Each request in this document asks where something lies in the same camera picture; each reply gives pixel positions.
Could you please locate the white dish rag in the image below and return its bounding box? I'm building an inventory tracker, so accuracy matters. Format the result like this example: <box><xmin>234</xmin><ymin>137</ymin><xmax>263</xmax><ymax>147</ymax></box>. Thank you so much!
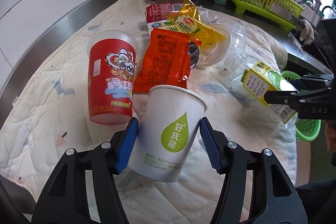
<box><xmin>299</xmin><ymin>19</ymin><xmax>314</xmax><ymax>46</ymax></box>

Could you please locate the person's right hand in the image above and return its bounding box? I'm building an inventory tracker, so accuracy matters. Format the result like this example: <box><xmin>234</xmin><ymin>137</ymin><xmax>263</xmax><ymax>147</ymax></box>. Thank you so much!
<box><xmin>324</xmin><ymin>120</ymin><xmax>336</xmax><ymax>153</ymax></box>

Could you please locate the clear bottle yellow-green label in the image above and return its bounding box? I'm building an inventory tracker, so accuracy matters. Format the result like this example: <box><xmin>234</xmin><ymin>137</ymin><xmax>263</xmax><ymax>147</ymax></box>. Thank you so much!
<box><xmin>223</xmin><ymin>23</ymin><xmax>297</xmax><ymax>128</ymax></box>

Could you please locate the yellow snack bag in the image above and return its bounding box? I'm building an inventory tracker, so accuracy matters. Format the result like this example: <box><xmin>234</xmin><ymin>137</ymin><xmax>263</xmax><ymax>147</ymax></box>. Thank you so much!
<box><xmin>165</xmin><ymin>0</ymin><xmax>228</xmax><ymax>47</ymax></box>

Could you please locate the cleaver knife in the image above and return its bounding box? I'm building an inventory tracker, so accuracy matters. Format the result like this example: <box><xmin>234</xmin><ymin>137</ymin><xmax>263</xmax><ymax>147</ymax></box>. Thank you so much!
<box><xmin>268</xmin><ymin>3</ymin><xmax>305</xmax><ymax>28</ymax></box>

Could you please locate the green mesh trash basket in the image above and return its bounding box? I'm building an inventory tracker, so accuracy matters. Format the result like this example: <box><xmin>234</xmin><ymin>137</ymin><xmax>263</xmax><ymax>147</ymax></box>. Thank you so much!
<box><xmin>280</xmin><ymin>70</ymin><xmax>322</xmax><ymax>143</ymax></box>

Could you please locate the red and white carton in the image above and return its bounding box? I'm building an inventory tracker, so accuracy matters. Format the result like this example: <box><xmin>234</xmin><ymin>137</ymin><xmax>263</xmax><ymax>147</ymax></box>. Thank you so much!
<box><xmin>145</xmin><ymin>3</ymin><xmax>182</xmax><ymax>32</ymax></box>

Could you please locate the red plastic pizza cup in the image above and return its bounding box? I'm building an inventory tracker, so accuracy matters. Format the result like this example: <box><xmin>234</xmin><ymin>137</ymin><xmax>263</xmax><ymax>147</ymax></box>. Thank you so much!
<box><xmin>87</xmin><ymin>30</ymin><xmax>139</xmax><ymax>125</ymax></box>

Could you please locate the clear plastic bowl lid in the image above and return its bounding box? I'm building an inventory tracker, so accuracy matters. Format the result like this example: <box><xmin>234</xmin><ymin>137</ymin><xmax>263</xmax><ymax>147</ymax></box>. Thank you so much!
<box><xmin>197</xmin><ymin>23</ymin><xmax>231</xmax><ymax>67</ymax></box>

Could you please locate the sink faucet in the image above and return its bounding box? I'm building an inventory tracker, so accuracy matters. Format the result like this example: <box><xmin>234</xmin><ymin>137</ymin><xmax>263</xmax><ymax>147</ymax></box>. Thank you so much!
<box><xmin>320</xmin><ymin>6</ymin><xmax>336</xmax><ymax>19</ymax></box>

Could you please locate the white quilted cloth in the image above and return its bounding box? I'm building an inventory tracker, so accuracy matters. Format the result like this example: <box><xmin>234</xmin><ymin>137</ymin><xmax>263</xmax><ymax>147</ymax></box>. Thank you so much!
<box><xmin>0</xmin><ymin>0</ymin><xmax>299</xmax><ymax>224</ymax></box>

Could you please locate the white paper cup green logo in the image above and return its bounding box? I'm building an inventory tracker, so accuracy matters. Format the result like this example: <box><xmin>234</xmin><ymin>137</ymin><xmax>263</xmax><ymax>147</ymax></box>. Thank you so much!
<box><xmin>128</xmin><ymin>85</ymin><xmax>207</xmax><ymax>182</ymax></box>

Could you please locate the green dish rack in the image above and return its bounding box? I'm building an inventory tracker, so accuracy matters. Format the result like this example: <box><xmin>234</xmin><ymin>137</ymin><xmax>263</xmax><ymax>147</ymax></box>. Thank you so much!
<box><xmin>231</xmin><ymin>0</ymin><xmax>303</xmax><ymax>32</ymax></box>

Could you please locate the orange-red snack wrapper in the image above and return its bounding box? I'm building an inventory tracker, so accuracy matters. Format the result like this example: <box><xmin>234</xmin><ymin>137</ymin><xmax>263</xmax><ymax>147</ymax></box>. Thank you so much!
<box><xmin>133</xmin><ymin>28</ymin><xmax>202</xmax><ymax>93</ymax></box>

